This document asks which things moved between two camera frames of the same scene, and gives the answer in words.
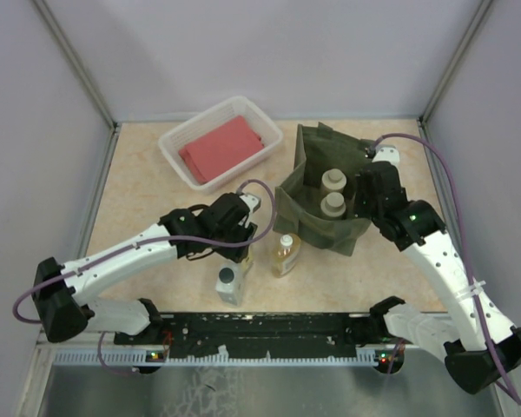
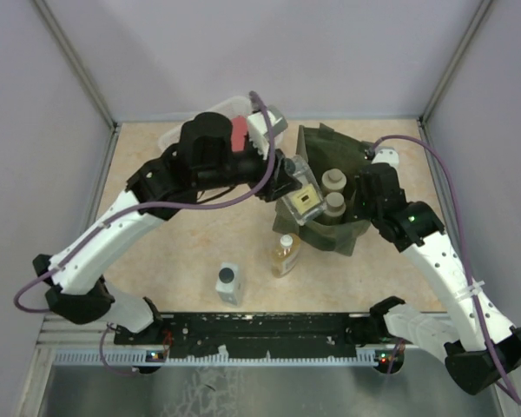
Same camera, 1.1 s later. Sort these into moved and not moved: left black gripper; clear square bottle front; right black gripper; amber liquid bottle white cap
Moved: left black gripper
Not moved: right black gripper; amber liquid bottle white cap; clear square bottle front
